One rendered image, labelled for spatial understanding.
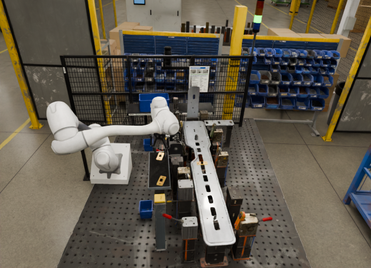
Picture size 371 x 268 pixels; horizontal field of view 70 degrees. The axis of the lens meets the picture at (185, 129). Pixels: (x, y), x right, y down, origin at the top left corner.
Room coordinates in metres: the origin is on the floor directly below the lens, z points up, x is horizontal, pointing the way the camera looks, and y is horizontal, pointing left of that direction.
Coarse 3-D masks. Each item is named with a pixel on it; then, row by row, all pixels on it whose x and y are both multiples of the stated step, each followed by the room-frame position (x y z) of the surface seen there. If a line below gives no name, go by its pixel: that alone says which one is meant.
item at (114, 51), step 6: (114, 42) 5.09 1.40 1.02; (114, 48) 5.03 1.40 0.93; (108, 54) 4.52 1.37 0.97; (114, 54) 4.98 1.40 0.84; (120, 54) 5.58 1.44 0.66; (114, 60) 4.93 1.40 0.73; (120, 60) 4.91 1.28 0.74; (114, 66) 4.56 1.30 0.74; (120, 66) 4.58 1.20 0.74; (114, 72) 4.47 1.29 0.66; (120, 72) 4.48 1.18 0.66; (108, 78) 4.74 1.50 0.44; (120, 78) 4.48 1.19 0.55; (120, 84) 4.48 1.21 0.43; (120, 90) 4.48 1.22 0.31; (120, 96) 4.48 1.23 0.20
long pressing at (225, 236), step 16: (192, 128) 2.13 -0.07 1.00; (192, 144) 1.87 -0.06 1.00; (208, 144) 1.88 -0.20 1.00; (192, 160) 1.65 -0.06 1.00; (208, 160) 1.66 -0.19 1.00; (192, 176) 1.46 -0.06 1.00; (208, 176) 1.47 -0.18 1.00; (208, 192) 1.31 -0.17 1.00; (208, 208) 1.17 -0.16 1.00; (224, 208) 1.17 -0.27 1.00; (208, 224) 1.04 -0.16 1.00; (224, 224) 1.05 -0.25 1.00; (208, 240) 0.94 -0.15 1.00; (224, 240) 0.94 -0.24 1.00
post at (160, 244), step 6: (156, 204) 1.06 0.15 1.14; (162, 204) 1.06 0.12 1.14; (156, 210) 1.06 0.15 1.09; (162, 210) 1.06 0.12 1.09; (156, 216) 1.06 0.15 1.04; (162, 216) 1.06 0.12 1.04; (156, 222) 1.06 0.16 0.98; (162, 222) 1.07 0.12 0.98; (156, 228) 1.06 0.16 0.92; (162, 228) 1.07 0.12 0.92; (156, 234) 1.06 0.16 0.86; (162, 234) 1.07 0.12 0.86; (156, 240) 1.06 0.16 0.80; (162, 240) 1.07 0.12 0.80; (156, 246) 1.07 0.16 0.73; (162, 246) 1.07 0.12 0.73
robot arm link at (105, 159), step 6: (96, 150) 1.65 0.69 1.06; (102, 150) 1.63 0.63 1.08; (108, 150) 1.66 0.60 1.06; (96, 156) 1.59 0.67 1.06; (102, 156) 1.58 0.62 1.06; (108, 156) 1.59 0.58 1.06; (114, 156) 1.65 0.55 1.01; (96, 162) 1.56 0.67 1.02; (102, 162) 1.55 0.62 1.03; (108, 162) 1.57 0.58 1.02; (114, 162) 1.62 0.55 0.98; (102, 168) 1.55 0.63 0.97; (108, 168) 1.57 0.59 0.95; (114, 168) 1.64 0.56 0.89
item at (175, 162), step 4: (172, 160) 1.52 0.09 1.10; (176, 160) 1.52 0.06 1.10; (172, 164) 1.48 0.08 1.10; (176, 164) 1.48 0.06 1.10; (172, 168) 1.48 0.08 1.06; (176, 168) 1.48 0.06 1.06; (176, 172) 1.48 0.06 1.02; (172, 176) 1.51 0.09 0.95; (176, 176) 1.48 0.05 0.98; (172, 180) 1.50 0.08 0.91; (176, 180) 1.48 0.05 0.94; (172, 184) 1.51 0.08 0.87; (176, 184) 1.48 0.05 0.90; (172, 188) 1.50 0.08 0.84; (176, 188) 1.48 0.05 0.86; (172, 192) 1.51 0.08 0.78; (176, 192) 1.48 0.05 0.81; (172, 196) 1.51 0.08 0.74; (176, 196) 1.48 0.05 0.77; (172, 200) 1.49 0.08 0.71; (176, 200) 1.49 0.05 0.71
